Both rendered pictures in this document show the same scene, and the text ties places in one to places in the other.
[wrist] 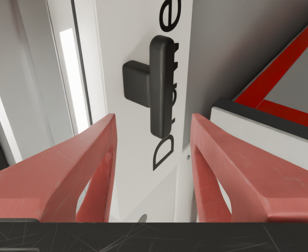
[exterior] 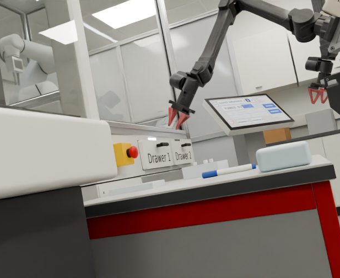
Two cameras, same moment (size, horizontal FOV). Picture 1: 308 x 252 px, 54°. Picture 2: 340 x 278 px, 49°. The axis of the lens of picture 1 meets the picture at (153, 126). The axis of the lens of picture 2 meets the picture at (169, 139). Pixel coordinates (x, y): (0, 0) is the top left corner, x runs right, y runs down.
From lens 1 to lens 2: 1.58 m
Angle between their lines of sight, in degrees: 118
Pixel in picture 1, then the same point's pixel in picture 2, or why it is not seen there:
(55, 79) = (153, 134)
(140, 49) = (160, 149)
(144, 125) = (153, 150)
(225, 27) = not seen: hidden behind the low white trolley
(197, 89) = not seen: hidden behind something
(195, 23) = (159, 177)
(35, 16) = (156, 134)
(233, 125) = not seen: hidden behind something
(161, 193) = (135, 166)
